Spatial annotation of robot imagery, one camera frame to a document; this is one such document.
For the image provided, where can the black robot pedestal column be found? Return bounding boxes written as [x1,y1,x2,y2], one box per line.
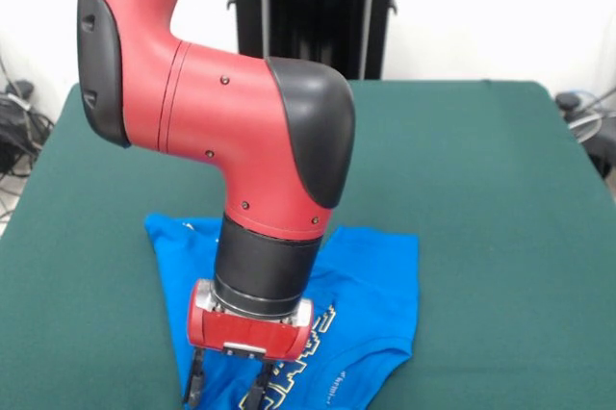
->
[225,0,418,82]

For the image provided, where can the black floor cable tangle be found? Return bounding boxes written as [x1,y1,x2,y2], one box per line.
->
[0,51,58,226]

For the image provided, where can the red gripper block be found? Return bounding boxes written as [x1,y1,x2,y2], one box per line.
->
[182,278,316,410]

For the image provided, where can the dark green table cloth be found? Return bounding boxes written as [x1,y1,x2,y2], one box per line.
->
[0,80,616,410]

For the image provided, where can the blue laundry item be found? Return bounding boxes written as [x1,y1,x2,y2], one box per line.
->
[143,211,420,410]

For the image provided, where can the grey and blue cables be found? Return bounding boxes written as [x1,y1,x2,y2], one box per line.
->
[560,87,616,117]

